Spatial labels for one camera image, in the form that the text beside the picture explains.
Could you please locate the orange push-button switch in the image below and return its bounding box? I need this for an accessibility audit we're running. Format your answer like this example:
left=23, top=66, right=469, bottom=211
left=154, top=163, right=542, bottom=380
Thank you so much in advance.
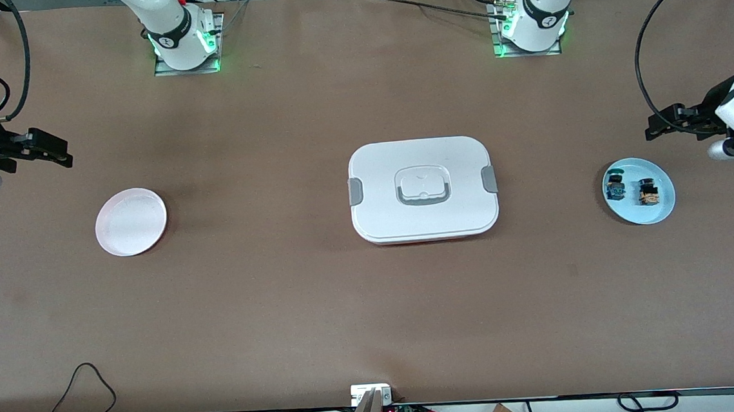
left=637, top=177, right=660, bottom=208

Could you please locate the white lidded box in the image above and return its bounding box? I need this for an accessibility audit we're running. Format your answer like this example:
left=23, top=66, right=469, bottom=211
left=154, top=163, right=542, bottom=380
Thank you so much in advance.
left=345, top=134, right=502, bottom=247

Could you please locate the light blue round plate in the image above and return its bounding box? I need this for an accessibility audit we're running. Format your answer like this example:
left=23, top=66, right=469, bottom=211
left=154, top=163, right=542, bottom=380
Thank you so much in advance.
left=600, top=155, right=677, bottom=228

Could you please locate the pink round plate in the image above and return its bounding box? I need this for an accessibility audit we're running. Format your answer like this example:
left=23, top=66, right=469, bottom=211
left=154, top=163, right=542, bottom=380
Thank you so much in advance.
left=93, top=186, right=170, bottom=259

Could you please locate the white mounting block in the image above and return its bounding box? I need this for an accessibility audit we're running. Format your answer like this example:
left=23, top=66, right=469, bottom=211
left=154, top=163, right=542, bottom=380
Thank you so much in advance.
left=350, top=382, right=394, bottom=407

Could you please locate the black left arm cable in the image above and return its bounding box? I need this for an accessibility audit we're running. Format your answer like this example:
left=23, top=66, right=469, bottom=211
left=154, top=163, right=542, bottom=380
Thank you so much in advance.
left=630, top=0, right=734, bottom=124

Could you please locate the green push-button switch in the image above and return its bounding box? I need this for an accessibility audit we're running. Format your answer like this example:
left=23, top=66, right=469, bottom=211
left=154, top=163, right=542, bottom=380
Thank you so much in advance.
left=604, top=169, right=627, bottom=202

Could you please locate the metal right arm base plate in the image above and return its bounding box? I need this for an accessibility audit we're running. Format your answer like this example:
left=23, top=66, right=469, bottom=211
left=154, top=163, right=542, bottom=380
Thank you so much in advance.
left=150, top=12, right=229, bottom=78

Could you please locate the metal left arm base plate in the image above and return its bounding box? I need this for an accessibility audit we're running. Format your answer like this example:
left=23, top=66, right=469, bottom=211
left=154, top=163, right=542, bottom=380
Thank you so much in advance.
left=488, top=0, right=563, bottom=61

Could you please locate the looped thin black cable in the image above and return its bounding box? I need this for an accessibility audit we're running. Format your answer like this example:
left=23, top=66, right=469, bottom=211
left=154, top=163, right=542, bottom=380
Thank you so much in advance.
left=45, top=360, right=119, bottom=412

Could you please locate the coiled black cable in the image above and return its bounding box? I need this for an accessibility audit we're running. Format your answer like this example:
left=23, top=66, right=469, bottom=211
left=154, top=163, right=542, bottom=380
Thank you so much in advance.
left=615, top=389, right=681, bottom=412

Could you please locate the black cable behind base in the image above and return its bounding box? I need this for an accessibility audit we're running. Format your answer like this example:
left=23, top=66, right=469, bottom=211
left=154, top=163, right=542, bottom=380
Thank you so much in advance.
left=383, top=0, right=511, bottom=28

